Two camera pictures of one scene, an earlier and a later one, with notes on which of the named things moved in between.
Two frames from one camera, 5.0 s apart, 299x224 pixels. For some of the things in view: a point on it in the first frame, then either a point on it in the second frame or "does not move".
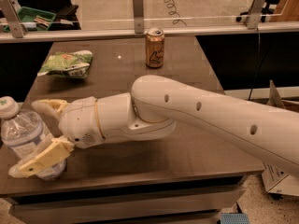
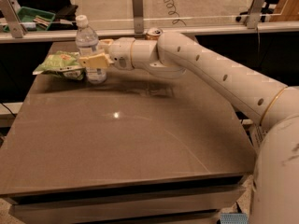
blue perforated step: x=234 y=218 does not move
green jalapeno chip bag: x=67 y=64 does not move
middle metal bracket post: x=138 y=10 does not move
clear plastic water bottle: x=24 y=136 -> x=87 y=45
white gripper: x=79 y=121 -> x=121 y=54
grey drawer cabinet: x=199 y=199 does not move
